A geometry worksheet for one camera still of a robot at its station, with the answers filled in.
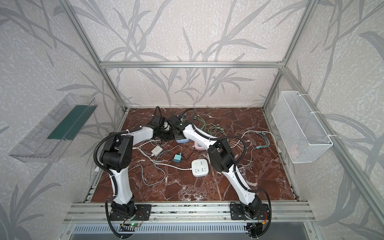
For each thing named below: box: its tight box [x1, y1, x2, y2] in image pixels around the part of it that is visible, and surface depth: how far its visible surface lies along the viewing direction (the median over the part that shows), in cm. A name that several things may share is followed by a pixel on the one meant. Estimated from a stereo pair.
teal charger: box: [173, 154, 182, 164], surface depth 93 cm
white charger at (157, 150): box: [151, 145, 163, 157], surface depth 96 cm
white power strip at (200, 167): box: [191, 159, 209, 178], surface depth 88 cm
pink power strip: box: [194, 141, 206, 150], surface depth 98 cm
